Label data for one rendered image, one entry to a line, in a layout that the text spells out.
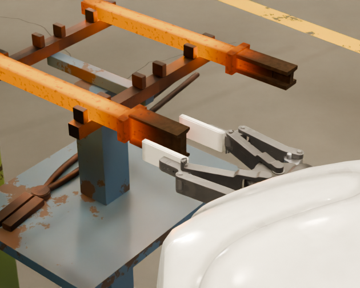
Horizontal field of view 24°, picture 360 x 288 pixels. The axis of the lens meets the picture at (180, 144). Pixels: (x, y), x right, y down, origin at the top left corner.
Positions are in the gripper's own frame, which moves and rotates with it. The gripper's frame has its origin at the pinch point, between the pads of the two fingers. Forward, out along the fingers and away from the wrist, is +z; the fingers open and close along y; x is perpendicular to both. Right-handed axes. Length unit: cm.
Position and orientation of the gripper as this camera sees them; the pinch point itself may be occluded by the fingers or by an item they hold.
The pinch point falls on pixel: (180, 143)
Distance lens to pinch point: 106.3
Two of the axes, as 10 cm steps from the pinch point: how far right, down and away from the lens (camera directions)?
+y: 6.2, -4.3, 6.6
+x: 0.0, -8.4, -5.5
